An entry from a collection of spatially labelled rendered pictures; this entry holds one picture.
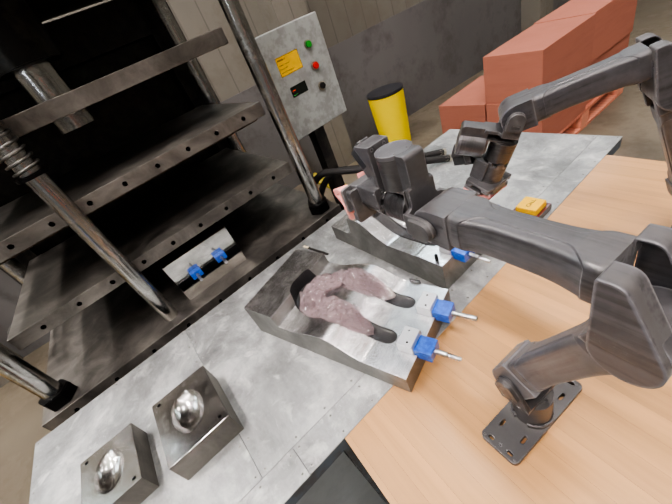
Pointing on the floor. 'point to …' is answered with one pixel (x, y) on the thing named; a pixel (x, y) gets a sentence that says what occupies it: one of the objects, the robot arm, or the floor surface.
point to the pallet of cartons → (547, 64)
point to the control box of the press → (305, 83)
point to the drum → (390, 111)
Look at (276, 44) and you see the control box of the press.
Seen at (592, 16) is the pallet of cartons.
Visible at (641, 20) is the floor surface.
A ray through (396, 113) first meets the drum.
